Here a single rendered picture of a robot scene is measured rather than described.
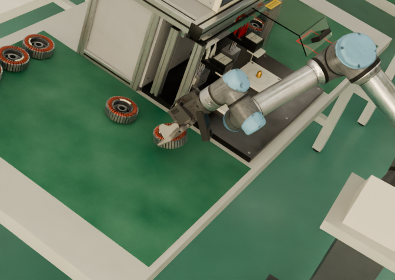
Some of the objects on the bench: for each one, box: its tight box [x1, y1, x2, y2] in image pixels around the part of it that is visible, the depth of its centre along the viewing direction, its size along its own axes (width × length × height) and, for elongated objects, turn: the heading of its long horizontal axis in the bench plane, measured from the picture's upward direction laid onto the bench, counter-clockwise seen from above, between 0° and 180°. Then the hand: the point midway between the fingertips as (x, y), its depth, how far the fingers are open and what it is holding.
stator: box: [105, 96, 139, 124], centre depth 249 cm, size 11×11×4 cm
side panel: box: [76, 0, 160, 92], centre depth 258 cm, size 28×3×32 cm, turn 37°
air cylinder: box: [192, 67, 210, 88], centre depth 273 cm, size 5×8×6 cm
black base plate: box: [142, 36, 324, 163], centre depth 281 cm, size 47×64×2 cm
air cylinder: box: [220, 44, 241, 62], centre depth 291 cm, size 5×8×6 cm
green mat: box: [0, 31, 251, 267], centre depth 239 cm, size 94×61×1 cm, turn 37°
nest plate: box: [240, 61, 282, 92], centre depth 289 cm, size 15×15×1 cm
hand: (167, 135), depth 240 cm, fingers closed on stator, 13 cm apart
